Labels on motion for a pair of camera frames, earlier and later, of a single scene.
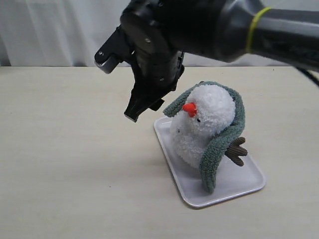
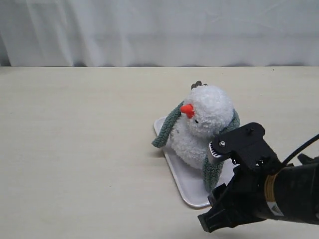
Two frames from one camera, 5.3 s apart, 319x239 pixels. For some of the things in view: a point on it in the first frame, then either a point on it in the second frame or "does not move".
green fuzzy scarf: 210,153 -> 212,170
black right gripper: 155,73 -> 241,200
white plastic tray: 231,179 does not move
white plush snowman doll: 207,111 does not move
